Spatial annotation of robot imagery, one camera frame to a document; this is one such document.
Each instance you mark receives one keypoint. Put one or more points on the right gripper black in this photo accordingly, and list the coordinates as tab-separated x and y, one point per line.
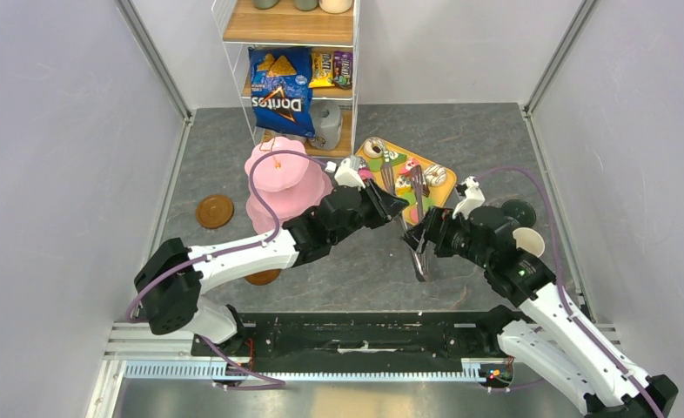
438	223

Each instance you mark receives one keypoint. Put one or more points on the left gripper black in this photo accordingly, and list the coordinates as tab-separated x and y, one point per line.
385	205

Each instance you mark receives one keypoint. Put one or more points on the yellow cake slice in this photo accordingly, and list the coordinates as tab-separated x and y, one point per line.
403	185

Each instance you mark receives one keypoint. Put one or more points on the metal serving tongs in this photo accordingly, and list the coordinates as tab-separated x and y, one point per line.
418	185

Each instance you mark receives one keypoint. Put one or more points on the green cake slice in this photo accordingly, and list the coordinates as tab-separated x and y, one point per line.
392	158

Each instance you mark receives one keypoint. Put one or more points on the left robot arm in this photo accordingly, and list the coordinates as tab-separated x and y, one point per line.
172	285

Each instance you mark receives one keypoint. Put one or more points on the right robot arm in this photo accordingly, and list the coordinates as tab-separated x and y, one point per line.
556	340

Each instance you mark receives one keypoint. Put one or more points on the pink sandwich cookie front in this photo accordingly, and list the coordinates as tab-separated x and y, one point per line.
415	214

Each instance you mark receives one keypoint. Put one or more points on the yellow serving tray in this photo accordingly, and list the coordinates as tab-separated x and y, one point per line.
433	196

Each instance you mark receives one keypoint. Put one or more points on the white striped donut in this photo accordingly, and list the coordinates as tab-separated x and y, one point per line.
435	175

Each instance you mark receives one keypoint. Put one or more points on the red strawberry cake slice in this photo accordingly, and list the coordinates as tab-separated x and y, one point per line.
408	166

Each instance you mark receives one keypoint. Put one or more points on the chocolate white donut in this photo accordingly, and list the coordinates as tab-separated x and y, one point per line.
373	147

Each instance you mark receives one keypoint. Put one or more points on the pink three-tier cake stand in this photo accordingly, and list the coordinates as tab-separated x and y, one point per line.
289	184

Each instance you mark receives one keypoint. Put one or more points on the grey ceramic mug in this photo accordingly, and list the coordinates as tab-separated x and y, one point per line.
327	121

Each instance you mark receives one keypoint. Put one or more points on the brown round coaster near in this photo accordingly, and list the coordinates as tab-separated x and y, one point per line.
263	278

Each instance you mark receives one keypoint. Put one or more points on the brown round coaster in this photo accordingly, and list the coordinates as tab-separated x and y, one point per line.
214	211
263	278

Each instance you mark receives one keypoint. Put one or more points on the yellow M&M candy bag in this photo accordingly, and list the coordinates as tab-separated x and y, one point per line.
322	70

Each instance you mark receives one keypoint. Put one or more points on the blue Doritos chip bag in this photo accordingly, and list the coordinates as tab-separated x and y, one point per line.
280	93

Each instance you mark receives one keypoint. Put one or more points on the brown round coaster far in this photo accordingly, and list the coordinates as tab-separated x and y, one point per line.
214	211

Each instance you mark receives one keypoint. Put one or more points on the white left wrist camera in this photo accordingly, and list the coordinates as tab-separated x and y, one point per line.
346	172

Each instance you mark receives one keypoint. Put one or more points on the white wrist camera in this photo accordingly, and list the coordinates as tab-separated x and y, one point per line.
470	197
346	172

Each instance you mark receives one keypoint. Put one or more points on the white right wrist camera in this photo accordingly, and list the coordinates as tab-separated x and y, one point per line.
470	197

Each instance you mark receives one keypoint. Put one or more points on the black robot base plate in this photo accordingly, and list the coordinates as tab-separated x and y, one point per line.
398	342

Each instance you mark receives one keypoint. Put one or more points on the white wire wooden shelf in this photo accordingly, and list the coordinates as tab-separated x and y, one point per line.
323	26

